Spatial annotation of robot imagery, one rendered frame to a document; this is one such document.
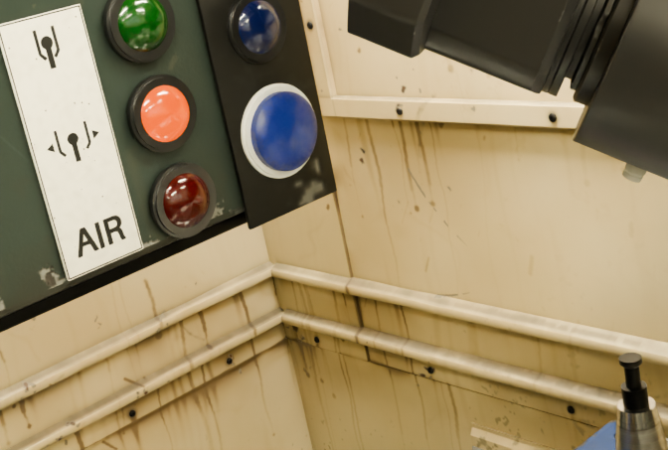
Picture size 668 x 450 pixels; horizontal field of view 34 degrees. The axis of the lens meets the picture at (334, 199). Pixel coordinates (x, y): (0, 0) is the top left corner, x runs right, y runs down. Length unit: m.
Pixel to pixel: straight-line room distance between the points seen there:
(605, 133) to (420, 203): 1.10
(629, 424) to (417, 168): 0.73
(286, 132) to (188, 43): 0.05
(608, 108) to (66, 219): 0.18
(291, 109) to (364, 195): 1.12
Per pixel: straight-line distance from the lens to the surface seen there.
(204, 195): 0.39
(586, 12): 0.35
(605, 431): 0.88
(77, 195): 0.37
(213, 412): 1.75
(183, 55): 0.39
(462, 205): 1.40
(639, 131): 0.35
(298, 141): 0.41
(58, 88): 0.37
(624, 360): 0.76
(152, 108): 0.38
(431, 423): 1.63
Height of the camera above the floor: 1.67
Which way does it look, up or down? 17 degrees down
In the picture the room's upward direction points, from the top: 12 degrees counter-clockwise
